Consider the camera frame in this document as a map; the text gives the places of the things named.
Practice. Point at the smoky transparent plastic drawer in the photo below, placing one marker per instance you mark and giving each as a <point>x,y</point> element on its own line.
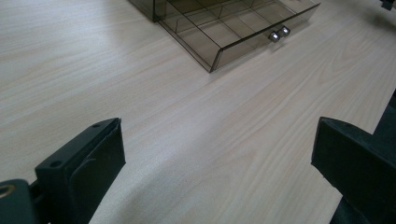
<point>224,32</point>

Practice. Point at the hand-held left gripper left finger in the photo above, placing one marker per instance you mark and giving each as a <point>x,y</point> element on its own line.
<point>84,168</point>

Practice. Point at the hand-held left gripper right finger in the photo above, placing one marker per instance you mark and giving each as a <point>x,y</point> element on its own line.
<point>355,161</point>

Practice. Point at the dark object at table edge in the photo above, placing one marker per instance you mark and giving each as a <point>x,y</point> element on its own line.
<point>388,3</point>

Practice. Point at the smoky transparent drawer cabinet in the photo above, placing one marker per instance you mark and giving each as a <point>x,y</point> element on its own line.
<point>144,7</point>

